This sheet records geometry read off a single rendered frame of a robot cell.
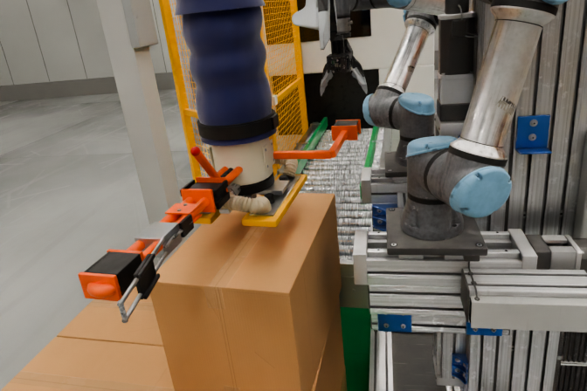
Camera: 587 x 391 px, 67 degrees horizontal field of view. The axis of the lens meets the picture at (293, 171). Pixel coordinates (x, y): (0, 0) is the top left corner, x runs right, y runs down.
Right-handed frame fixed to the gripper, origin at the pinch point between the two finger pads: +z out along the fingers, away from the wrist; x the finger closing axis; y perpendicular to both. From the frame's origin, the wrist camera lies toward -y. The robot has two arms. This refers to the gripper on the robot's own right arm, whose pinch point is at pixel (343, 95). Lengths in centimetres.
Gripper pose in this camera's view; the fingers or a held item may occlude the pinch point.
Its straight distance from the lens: 151.0
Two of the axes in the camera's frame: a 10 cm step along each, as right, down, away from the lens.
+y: -2.7, 3.6, -8.9
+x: 9.6, 0.0, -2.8
